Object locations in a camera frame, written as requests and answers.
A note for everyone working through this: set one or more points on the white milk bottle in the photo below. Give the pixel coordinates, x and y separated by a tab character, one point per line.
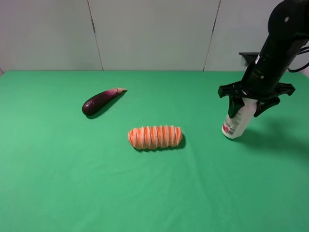
234	127

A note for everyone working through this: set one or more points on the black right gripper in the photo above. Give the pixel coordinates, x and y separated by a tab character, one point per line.
237	92

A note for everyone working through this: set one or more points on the purple eggplant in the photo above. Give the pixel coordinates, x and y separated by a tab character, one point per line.
93	105

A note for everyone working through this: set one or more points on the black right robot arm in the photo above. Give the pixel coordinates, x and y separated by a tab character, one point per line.
288	32

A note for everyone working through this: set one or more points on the orange striped bread loaf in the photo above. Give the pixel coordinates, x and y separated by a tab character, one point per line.
155	137

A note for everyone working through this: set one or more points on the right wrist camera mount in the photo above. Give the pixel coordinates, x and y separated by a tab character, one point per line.
248	58

